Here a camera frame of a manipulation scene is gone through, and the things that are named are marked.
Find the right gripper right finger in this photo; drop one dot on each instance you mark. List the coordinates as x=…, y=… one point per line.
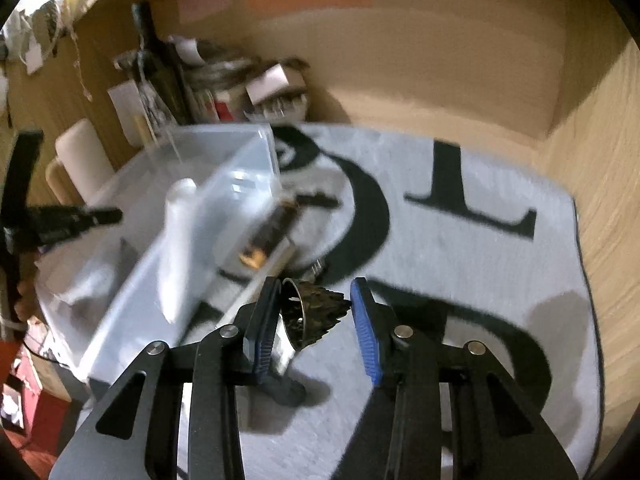
x=440, y=395

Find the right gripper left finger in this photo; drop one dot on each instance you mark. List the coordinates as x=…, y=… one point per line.
x=133, y=431

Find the white handheld massager device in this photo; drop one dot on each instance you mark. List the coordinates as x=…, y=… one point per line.
x=173, y=268

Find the clear plastic storage bin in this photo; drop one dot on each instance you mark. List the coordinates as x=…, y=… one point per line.
x=99, y=292

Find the pine cone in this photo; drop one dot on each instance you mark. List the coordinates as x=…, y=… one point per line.
x=318, y=311

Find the dark brown rectangular box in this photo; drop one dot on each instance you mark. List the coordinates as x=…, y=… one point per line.
x=269, y=234

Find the metal cylinder tube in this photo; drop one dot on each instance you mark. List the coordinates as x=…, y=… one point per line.
x=290, y=329

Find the left hand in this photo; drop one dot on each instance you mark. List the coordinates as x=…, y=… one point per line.
x=27, y=304

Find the white handwritten paper note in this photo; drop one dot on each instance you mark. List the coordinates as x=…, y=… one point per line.
x=129, y=109

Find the grey rug with black letters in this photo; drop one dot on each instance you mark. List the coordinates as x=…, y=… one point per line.
x=464, y=247

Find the dark wine bottle elephant label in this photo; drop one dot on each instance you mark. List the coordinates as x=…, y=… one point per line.
x=159, y=65

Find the stack of books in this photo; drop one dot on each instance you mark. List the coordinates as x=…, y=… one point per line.
x=217, y=91

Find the white bowl of small items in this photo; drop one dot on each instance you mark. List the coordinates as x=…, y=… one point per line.
x=280, y=109

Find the white cardboard box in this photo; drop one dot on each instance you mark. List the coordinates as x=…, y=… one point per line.
x=276, y=81

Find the white power adapter with cable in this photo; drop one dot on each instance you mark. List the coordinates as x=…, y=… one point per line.
x=32, y=58

